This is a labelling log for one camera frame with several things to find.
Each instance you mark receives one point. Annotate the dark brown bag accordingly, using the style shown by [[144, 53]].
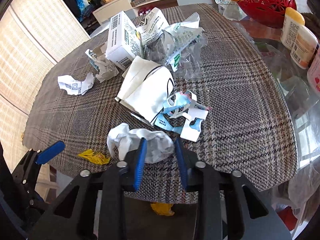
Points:
[[312, 20]]

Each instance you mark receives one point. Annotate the white barcode cardboard box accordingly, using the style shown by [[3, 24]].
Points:
[[120, 42]]

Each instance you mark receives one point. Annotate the red openwork basket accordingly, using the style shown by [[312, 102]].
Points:
[[265, 7]]

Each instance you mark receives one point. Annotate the clear crumpled plastic packaging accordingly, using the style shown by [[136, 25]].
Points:
[[195, 62]]

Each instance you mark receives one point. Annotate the white round stool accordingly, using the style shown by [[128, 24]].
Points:
[[98, 31]]

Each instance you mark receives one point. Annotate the blue torn wrapper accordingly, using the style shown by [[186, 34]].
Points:
[[180, 101]]

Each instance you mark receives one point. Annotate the beige woven curtain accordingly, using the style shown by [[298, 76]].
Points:
[[32, 55]]

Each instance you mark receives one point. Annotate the pink-label white bottle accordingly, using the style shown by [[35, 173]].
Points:
[[314, 72]]

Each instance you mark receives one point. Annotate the flattened printed paper carton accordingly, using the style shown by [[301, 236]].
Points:
[[155, 27]]

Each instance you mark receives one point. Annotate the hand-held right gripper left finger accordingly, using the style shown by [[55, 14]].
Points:
[[139, 166]]

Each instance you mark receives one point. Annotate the printed white plastic bag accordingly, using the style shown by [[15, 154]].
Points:
[[180, 35]]

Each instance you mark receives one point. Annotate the dark trash bin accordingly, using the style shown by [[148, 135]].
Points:
[[180, 227]]

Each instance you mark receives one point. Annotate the yellow crumpled wrapper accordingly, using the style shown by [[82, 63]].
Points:
[[162, 208], [96, 157]]

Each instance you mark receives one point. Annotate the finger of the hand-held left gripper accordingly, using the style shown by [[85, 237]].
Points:
[[50, 152]]

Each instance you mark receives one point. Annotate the cream-capped orange-label bottle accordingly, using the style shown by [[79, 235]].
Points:
[[303, 47]]

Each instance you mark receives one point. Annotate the clear plastic bag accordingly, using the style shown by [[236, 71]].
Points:
[[302, 187]]

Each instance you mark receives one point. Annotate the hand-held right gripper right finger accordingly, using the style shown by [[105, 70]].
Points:
[[181, 166]]

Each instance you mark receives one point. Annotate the white paper bag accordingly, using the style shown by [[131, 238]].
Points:
[[145, 90]]

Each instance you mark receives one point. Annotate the small blue-white torn pack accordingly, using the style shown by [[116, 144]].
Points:
[[91, 57]]

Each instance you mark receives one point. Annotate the blue hanging garment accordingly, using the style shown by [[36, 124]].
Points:
[[81, 2]]

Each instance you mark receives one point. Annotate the crumpled printed paper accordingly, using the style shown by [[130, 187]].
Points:
[[72, 85]]

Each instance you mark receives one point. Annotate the white torn card piece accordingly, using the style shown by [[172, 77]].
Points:
[[190, 133]]

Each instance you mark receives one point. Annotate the green patterned plastic bag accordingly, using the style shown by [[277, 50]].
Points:
[[230, 10]]

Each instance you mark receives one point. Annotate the yellow-capped white bottle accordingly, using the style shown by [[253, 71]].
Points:
[[291, 27]]

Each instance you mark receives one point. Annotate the small cardboard shelf box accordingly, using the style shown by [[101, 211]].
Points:
[[142, 0]]

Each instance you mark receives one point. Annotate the plaid woven table cloth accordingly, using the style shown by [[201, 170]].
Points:
[[225, 105]]

